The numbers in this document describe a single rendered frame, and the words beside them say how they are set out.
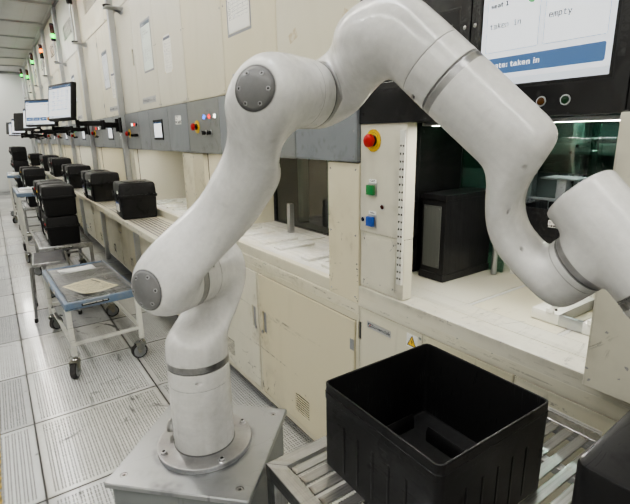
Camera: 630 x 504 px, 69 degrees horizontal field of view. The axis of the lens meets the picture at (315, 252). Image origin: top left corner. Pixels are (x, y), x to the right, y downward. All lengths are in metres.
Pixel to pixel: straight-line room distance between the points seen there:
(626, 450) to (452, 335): 0.79
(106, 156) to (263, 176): 4.91
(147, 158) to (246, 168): 3.43
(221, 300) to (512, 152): 0.58
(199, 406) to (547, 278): 0.64
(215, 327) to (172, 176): 3.34
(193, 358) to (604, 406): 0.84
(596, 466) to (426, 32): 0.49
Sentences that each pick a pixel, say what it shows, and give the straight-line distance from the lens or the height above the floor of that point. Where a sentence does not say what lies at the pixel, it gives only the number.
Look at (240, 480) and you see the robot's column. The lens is 0.94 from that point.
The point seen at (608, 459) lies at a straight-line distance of 0.57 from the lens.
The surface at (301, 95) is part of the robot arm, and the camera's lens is 0.62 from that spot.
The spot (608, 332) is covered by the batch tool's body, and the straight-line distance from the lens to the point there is 1.04.
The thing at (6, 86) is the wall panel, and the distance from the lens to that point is 14.34.
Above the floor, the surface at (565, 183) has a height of 1.20.
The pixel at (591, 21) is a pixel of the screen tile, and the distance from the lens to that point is 1.08.
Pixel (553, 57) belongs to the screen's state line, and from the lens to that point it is 1.11.
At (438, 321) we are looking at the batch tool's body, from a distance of 1.34.
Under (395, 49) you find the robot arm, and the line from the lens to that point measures 0.60.
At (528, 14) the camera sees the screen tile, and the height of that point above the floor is 1.60.
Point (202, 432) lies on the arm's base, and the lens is 0.96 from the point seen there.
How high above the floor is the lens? 1.37
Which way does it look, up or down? 15 degrees down
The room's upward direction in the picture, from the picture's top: 1 degrees counter-clockwise
